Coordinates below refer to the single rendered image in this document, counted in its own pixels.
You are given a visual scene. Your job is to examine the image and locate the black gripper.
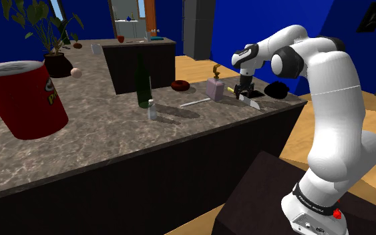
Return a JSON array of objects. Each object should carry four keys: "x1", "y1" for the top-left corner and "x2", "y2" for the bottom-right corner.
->
[{"x1": 234, "y1": 74, "x2": 256, "y2": 99}]

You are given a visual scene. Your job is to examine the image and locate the pink soap dispenser bottle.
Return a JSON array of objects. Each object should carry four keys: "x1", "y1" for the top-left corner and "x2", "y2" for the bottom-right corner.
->
[{"x1": 206, "y1": 63, "x2": 226, "y2": 103}]

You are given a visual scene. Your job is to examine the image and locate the black rounded bowl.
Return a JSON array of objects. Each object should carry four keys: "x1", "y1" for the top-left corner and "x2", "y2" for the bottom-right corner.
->
[{"x1": 263, "y1": 81, "x2": 291, "y2": 99}]

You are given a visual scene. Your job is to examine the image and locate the white thin stick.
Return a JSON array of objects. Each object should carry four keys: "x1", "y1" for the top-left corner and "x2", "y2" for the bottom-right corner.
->
[{"x1": 179, "y1": 97, "x2": 212, "y2": 108}]

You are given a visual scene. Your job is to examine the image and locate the brown doughnut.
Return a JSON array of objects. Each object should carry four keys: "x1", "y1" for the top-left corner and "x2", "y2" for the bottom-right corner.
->
[{"x1": 170, "y1": 79, "x2": 191, "y2": 92}]

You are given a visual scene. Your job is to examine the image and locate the grey refrigerator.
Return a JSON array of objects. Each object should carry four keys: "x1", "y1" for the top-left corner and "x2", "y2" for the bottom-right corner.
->
[{"x1": 182, "y1": 0, "x2": 216, "y2": 61}]

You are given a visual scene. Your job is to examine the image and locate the small clear shaker bottle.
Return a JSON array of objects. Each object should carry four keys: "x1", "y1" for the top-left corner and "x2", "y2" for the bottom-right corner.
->
[{"x1": 146, "y1": 99, "x2": 158, "y2": 121}]

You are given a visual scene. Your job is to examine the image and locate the green wine bottle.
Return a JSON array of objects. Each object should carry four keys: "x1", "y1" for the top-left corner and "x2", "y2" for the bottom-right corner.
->
[{"x1": 134, "y1": 51, "x2": 154, "y2": 109}]

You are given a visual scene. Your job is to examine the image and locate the dark robot stand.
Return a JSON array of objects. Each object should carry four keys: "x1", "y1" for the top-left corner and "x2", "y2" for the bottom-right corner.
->
[{"x1": 210, "y1": 150, "x2": 376, "y2": 235}]

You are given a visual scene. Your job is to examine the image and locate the brown door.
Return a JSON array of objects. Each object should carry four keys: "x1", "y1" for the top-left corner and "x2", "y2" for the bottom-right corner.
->
[{"x1": 143, "y1": 0, "x2": 158, "y2": 37}]

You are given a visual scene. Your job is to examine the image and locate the potted green plant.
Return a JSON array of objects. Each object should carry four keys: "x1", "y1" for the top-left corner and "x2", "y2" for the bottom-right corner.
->
[{"x1": 1, "y1": 0, "x2": 85, "y2": 79}]

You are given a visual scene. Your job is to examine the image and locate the window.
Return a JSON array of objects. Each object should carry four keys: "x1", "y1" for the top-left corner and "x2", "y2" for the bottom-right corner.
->
[{"x1": 49, "y1": 0, "x2": 67, "y2": 21}]

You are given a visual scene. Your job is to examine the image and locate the red crisps can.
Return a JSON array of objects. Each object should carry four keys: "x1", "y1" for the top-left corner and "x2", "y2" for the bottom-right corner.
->
[{"x1": 0, "y1": 60, "x2": 69, "y2": 141}]

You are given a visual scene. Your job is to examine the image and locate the yellow-handled kitchen knife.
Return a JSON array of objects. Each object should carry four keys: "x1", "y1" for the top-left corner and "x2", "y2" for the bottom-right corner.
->
[{"x1": 227, "y1": 86, "x2": 261, "y2": 111}]

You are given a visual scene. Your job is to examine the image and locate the dark wall picture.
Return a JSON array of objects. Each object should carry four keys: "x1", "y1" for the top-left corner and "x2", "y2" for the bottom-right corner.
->
[{"x1": 355, "y1": 1, "x2": 376, "y2": 33}]

